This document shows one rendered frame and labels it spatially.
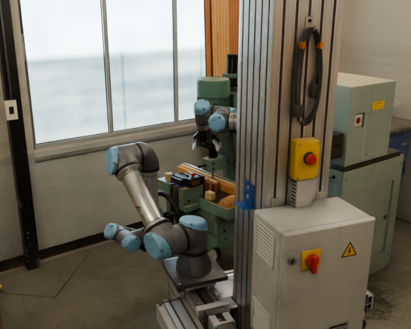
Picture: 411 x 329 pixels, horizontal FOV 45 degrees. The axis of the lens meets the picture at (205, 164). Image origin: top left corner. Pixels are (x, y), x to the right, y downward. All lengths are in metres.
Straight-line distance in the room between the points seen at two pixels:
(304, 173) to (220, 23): 2.68
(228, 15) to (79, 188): 1.83
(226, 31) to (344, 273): 2.87
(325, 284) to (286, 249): 0.22
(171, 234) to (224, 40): 2.53
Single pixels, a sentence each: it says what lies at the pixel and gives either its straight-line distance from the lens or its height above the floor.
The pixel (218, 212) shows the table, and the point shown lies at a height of 0.86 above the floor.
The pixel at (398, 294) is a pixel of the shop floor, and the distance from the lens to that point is 3.71.
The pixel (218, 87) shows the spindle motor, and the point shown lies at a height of 1.47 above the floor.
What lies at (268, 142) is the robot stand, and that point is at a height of 1.46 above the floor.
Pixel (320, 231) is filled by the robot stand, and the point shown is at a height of 1.22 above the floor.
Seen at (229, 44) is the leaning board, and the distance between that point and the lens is 4.30.
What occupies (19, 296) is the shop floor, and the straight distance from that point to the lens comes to 3.67.
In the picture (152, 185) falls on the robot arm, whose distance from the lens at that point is 2.23.
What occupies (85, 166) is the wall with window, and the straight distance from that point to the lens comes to 3.89.
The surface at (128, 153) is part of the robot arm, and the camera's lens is 2.11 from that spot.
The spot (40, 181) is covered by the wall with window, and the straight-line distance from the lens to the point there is 3.80.
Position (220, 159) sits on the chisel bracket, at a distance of 2.73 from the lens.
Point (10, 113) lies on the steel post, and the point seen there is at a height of 1.19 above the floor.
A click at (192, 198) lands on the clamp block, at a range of 2.63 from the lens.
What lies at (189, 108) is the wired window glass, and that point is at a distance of 4.34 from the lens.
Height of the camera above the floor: 1.90
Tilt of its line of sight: 18 degrees down
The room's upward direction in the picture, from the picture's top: straight up
